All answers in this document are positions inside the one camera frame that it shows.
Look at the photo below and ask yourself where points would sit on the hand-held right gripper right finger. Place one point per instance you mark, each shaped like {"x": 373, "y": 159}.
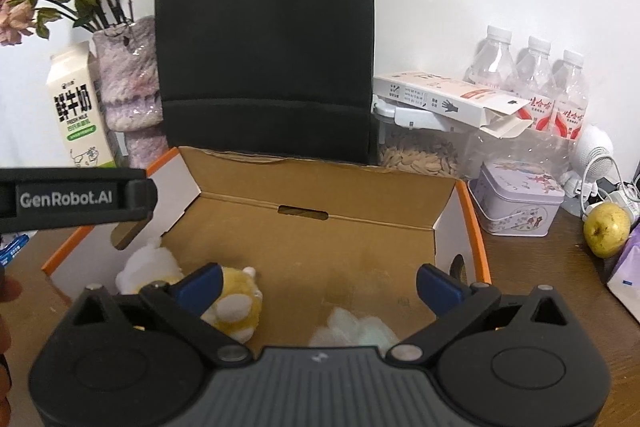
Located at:
{"x": 437, "y": 292}

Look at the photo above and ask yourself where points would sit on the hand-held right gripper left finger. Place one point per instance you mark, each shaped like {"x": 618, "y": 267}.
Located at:
{"x": 201, "y": 288}

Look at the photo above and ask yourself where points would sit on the yellow plush toy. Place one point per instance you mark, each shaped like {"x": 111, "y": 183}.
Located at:
{"x": 239, "y": 303}

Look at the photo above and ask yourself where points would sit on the white plush toy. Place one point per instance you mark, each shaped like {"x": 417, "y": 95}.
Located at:
{"x": 147, "y": 268}

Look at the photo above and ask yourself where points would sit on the pale fluffy toy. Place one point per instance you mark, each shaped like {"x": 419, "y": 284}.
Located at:
{"x": 350, "y": 329}

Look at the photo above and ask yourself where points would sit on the orange cardboard box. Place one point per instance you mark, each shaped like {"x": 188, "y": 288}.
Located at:
{"x": 320, "y": 247}

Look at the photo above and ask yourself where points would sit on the person's left hand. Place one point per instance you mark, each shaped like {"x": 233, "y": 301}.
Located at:
{"x": 7, "y": 291}

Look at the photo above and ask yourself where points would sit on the blue packet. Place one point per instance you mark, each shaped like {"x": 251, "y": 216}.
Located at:
{"x": 11, "y": 249}

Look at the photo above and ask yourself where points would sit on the white green milk carton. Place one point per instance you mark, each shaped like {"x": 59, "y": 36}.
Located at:
{"x": 75, "y": 107}

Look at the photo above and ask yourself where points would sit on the lavender printed tin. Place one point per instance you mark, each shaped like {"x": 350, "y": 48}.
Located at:
{"x": 515, "y": 202}

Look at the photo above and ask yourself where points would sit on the clear seed container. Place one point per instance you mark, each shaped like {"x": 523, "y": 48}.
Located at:
{"x": 420, "y": 161}

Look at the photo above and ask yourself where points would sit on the purple mottled vase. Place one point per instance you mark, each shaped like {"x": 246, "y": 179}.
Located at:
{"x": 131, "y": 77}

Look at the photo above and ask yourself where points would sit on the green apple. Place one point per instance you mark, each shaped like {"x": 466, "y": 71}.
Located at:
{"x": 606, "y": 229}

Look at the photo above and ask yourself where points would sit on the small purple gift bag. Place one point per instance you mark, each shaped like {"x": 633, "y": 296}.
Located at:
{"x": 627, "y": 272}

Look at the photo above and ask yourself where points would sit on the open white carton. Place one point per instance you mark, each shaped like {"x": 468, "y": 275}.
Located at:
{"x": 440, "y": 99}

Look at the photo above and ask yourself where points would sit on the small white fan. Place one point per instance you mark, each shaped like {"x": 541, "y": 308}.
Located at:
{"x": 595, "y": 147}

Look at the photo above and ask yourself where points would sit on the clear water bottle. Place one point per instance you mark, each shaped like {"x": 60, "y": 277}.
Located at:
{"x": 492, "y": 62}
{"x": 534, "y": 72}
{"x": 570, "y": 92}

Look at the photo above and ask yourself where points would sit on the black paper bag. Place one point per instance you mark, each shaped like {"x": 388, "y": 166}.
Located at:
{"x": 265, "y": 32}

